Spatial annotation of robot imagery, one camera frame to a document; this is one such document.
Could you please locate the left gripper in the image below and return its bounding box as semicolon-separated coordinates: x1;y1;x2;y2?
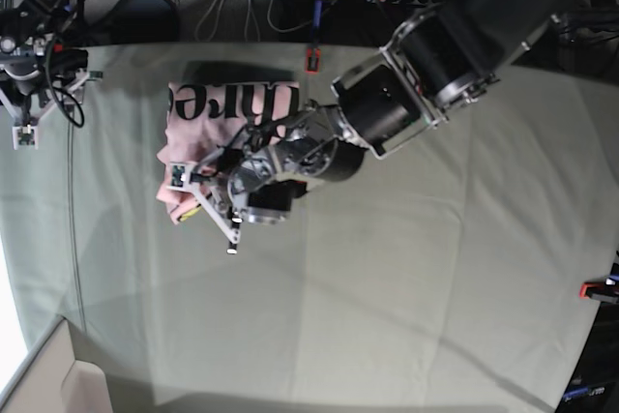
184;148;243;255

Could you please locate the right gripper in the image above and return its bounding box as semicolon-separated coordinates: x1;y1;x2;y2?
1;54;103;128

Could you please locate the pink t-shirt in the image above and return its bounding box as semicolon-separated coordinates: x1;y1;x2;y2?
156;81;300;224

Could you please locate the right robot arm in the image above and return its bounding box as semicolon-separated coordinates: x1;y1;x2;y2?
1;0;129;133

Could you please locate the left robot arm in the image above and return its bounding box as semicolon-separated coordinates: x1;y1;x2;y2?
160;0;572;252

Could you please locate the red black table clamp centre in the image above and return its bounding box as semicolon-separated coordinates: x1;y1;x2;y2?
305;46;321;74

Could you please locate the red black table clamp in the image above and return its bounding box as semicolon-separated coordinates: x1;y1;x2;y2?
305;46;321;74
579;275;618;305

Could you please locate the beige cardboard box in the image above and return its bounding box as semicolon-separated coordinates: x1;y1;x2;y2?
1;316;113;413

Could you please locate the green table cloth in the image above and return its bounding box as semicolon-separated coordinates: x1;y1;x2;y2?
1;44;618;412

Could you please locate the red black table clamp right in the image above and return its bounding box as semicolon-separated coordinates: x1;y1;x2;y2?
579;275;618;305

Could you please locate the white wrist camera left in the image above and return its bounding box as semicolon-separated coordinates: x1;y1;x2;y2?
167;162;193;192

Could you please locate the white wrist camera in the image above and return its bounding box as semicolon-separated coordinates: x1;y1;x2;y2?
12;125;40;150
167;162;193;192

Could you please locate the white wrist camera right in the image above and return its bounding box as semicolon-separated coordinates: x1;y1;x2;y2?
12;125;40;150

